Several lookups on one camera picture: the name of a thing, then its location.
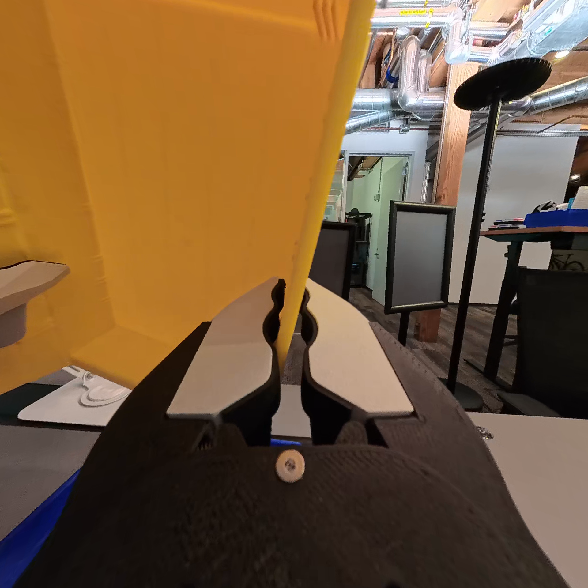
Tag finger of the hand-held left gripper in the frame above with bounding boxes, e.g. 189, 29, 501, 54
0, 260, 71, 348

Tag white document stand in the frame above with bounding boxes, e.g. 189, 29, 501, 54
17, 364, 135, 429

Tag wooden pillar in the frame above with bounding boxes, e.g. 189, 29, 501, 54
413, 61, 481, 344

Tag small blue storage bin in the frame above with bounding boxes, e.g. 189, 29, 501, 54
523, 208, 588, 229

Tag black wire rack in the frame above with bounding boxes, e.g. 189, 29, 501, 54
347, 208, 373, 288

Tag silver ceiling ducts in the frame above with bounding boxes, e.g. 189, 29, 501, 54
344, 0, 588, 135

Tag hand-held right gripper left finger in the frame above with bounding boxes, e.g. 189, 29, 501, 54
165, 276, 288, 445

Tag black floor lamp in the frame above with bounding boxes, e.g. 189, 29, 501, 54
442, 57, 554, 413

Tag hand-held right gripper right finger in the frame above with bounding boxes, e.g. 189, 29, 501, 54
301, 278, 415, 445

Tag black framed sign stand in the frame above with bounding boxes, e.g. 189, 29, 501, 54
317, 220, 360, 302
383, 200, 457, 348

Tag yellow plastic box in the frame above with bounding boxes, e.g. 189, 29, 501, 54
0, 0, 378, 397

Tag blue plastic box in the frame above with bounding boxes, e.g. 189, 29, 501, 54
0, 438, 302, 588

